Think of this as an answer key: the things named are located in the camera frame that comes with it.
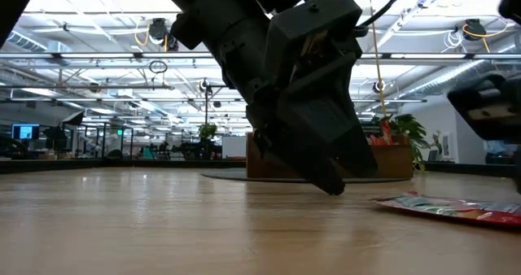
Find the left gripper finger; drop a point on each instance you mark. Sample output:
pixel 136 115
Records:
pixel 305 157
pixel 358 153

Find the red strawberry tea packet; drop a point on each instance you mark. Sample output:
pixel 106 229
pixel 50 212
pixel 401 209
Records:
pixel 447 208
pixel 384 138

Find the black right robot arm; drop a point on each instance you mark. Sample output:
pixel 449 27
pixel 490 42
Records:
pixel 512 0

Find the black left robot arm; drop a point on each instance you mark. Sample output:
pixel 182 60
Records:
pixel 228 6

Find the wooden three-compartment tray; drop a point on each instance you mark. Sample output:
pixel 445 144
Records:
pixel 390 161

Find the green leafy plant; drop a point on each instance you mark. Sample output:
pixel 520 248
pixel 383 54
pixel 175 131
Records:
pixel 409 128

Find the small green plant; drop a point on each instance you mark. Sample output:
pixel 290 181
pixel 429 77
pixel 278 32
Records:
pixel 436 140

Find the white board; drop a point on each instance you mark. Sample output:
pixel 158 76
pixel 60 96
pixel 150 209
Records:
pixel 234 147

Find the distant green plant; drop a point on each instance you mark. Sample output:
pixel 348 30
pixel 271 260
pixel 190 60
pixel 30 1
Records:
pixel 207 132

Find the black monitor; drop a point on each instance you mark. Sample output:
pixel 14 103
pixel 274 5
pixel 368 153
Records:
pixel 25 132

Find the framed wall picture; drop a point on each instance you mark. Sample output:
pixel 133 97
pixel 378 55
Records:
pixel 447 145

